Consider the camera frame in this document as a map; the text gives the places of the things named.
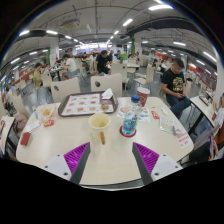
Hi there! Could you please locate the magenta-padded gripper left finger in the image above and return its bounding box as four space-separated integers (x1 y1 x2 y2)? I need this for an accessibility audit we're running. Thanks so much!
42 142 92 185

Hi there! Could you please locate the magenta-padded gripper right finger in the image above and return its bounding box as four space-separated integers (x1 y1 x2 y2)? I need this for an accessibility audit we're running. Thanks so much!
131 142 183 186

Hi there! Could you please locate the clear blue-capped water bottle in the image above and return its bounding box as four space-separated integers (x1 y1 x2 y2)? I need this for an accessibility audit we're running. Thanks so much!
121 94 141 136

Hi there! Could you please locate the white and pink paper flyer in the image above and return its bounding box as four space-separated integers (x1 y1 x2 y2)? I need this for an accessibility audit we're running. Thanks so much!
173 128 194 149

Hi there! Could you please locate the small red box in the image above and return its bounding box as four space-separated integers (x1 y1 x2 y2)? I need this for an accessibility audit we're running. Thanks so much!
19 131 32 147

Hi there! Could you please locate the white and green paper slip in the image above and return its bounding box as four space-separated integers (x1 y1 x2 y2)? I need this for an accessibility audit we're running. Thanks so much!
159 116 176 135

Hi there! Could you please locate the red sauce packet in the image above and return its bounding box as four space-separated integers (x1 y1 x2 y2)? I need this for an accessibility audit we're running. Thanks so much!
43 119 55 128
150 109 160 120

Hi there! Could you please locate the white paper card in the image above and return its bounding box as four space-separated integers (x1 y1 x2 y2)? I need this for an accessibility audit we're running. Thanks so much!
24 119 43 134

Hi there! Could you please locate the clear bag of fried snacks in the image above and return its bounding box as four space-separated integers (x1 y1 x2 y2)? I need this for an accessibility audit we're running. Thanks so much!
37 103 58 123

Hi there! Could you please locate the small teal bottle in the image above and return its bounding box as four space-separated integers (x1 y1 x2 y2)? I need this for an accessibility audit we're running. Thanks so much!
31 105 39 120

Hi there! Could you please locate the pink backpack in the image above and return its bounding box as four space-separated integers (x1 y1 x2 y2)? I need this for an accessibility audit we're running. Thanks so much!
12 112 28 134

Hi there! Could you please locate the small crumpled white tissue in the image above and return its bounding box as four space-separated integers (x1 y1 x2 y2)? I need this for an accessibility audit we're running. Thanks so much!
160 106 170 117

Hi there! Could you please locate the colourful sticker leaflet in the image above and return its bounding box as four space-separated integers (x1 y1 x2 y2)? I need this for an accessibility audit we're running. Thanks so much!
116 105 151 123

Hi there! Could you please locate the yellow paper cup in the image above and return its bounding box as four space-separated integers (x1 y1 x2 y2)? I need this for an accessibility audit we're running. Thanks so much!
88 113 112 146

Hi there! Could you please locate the beige neighbouring table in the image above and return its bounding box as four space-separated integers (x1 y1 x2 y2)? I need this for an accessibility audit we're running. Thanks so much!
189 94 218 128
0 114 17 156

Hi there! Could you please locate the brown tray with paper liner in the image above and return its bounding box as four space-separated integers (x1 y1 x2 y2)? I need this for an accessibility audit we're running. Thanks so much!
57 91 120 118

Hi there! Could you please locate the red paper cup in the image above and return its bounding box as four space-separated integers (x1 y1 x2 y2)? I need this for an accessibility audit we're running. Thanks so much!
135 86 151 108

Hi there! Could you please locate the beige chair with round hole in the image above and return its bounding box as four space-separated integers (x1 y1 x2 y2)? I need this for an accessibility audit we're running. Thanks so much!
90 73 123 98
49 76 82 103

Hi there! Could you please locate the crumpled white napkin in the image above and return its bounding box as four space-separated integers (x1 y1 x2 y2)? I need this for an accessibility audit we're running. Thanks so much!
101 87 114 100

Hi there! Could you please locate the group of beige chairs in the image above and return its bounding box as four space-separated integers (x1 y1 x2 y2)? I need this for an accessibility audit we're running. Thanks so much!
18 56 161 91

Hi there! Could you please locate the ceiling air conditioner unit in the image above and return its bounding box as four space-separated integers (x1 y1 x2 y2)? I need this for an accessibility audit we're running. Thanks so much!
61 18 82 29

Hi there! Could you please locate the group of ceiling lights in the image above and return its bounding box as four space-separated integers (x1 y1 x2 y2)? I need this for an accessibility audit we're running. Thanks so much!
0 3 218 81

